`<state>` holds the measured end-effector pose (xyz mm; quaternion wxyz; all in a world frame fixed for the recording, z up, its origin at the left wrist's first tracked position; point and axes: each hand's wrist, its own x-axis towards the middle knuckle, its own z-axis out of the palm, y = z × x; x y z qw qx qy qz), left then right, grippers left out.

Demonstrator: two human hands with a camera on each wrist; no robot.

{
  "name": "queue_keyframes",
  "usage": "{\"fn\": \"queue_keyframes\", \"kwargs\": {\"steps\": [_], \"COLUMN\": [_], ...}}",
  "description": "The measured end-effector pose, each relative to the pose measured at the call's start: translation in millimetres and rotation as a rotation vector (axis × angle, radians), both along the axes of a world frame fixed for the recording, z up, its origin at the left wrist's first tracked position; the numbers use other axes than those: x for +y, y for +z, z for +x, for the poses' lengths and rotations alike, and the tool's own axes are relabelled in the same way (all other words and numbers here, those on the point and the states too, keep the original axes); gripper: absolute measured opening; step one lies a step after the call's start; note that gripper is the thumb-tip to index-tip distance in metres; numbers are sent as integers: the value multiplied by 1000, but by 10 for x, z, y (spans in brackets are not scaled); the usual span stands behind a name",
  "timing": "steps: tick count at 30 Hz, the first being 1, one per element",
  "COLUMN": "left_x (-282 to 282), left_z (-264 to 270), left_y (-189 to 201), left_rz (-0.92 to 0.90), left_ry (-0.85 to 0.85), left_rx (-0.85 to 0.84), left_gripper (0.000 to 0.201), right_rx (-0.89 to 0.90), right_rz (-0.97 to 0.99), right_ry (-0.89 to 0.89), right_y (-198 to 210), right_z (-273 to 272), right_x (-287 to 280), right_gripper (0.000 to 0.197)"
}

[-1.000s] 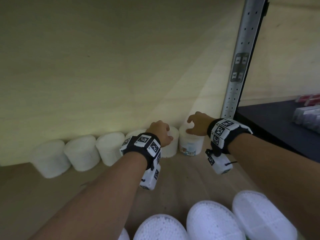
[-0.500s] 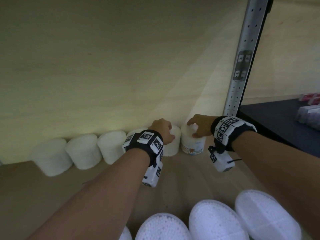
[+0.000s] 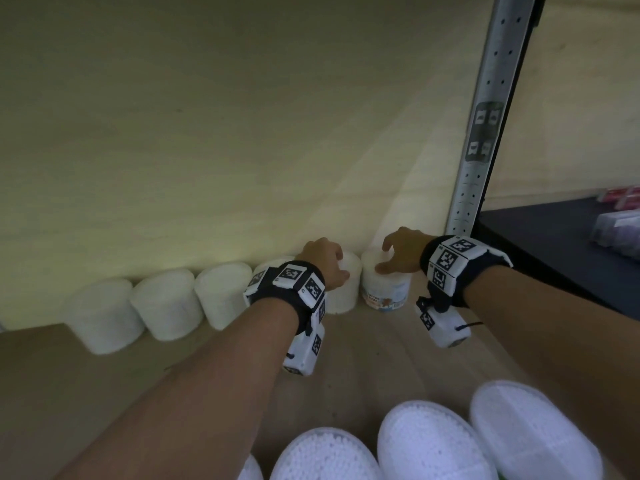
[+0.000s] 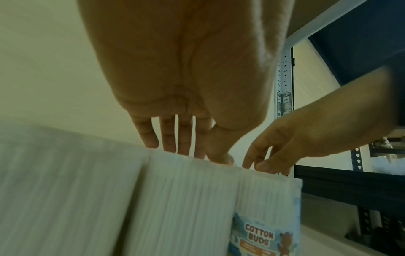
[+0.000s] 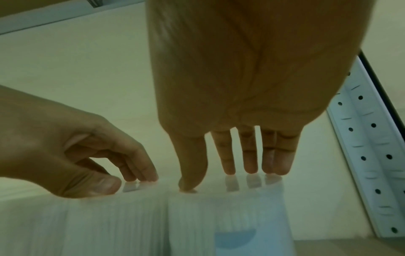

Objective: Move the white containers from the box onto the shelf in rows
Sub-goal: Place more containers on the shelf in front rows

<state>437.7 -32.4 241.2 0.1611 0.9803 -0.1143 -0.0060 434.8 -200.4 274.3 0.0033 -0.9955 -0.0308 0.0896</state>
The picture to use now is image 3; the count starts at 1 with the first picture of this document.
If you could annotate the person's left hand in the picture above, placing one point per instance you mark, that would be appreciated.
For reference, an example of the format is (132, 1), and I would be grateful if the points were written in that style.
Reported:
(325, 264)

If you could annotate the grey metal shelf wooden boards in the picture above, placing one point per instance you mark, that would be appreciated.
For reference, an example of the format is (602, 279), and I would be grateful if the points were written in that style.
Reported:
(375, 354)

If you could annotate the row of red packets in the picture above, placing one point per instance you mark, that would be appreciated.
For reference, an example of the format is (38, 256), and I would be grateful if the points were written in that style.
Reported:
(620, 194)

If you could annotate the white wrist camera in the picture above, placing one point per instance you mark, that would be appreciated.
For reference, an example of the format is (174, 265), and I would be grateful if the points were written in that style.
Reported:
(450, 334)
(305, 354)

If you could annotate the person's right forearm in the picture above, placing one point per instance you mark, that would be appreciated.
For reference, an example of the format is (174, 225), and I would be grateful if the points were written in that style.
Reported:
(560, 334)

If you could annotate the row of purple labelled packets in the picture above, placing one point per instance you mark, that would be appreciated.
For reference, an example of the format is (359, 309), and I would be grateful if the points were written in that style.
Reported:
(615, 229)

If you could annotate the person's right hand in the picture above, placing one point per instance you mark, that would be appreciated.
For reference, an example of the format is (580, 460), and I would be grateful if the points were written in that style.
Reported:
(407, 244)

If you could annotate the person's left forearm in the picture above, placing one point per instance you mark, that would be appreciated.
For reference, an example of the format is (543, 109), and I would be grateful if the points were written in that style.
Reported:
(200, 394)

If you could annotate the black wristband with marker tags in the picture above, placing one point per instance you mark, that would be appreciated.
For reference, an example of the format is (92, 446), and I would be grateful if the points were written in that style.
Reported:
(267, 294)
(480, 272)

